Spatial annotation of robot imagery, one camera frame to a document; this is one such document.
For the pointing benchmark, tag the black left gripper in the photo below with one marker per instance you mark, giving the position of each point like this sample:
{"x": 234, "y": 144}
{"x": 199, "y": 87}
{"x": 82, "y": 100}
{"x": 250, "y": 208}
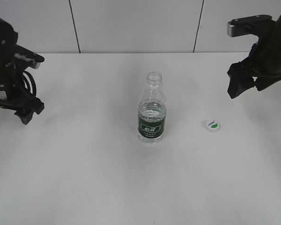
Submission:
{"x": 17, "y": 87}

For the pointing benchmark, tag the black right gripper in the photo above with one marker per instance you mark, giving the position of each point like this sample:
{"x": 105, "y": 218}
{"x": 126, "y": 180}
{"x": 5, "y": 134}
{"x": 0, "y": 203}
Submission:
{"x": 263, "y": 61}

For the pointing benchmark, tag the white green bottle cap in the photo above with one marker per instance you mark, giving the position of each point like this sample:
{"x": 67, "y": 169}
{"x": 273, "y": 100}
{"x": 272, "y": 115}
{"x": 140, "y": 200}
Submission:
{"x": 211, "y": 125}

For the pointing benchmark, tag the clear cestbon water bottle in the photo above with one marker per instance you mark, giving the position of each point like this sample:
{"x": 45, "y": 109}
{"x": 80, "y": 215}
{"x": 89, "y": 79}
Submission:
{"x": 152, "y": 110}

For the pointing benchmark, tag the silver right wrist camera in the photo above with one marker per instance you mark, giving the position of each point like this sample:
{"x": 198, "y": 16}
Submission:
{"x": 258, "y": 25}

